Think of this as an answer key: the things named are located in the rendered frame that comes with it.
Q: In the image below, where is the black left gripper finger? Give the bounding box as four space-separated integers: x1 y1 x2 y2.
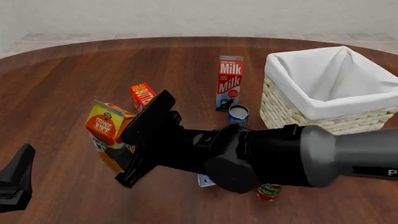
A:
0 143 37 192

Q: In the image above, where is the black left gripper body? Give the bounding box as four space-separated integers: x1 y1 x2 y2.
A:
0 179 34 213

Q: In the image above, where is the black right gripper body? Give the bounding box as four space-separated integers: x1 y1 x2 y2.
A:
114 90 183 189

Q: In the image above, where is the orange juice carton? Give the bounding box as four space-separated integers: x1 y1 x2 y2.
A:
85 99 138 173

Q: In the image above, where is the pale woven wicker basket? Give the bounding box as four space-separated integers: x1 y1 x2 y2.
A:
259 45 398 136

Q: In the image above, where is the white cloth basket liner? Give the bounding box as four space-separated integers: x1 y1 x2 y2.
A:
264 45 398 121

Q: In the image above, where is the red butter box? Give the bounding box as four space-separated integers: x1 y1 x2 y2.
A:
129 82 157 112

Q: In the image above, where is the small white and blue box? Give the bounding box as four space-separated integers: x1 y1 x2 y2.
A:
197 174 216 189

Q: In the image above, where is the red and white milk carton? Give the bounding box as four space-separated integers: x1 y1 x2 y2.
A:
215 55 244 113

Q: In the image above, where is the blue tin with yellow print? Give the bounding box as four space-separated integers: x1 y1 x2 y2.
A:
227 104 250 128

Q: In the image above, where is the red tomato sauce tin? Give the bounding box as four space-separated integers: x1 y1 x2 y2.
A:
255 183 282 202

